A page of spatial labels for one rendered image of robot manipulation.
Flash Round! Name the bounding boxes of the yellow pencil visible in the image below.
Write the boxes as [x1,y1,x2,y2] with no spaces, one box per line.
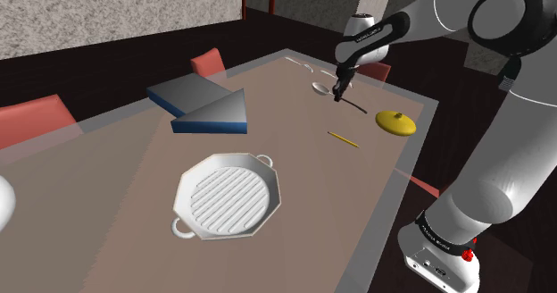
[327,130,361,149]

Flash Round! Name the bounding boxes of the yellow round lid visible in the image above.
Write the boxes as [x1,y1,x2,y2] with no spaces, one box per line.
[375,110,418,138]

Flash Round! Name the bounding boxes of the blue grey arrow-shaped block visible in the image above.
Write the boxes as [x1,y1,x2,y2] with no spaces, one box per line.
[145,72,249,135]

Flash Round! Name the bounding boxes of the white octagonal grill pan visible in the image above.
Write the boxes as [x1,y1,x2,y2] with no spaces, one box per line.
[170,152,283,242]

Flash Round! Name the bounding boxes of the brown dining table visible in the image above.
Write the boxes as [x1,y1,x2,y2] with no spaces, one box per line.
[0,47,440,293]

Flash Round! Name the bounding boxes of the white round object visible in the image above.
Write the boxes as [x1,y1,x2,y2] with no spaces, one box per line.
[0,175,17,233]

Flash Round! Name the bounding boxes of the silver spoon with black handle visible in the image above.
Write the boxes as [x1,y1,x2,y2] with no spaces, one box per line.
[311,81,369,115]

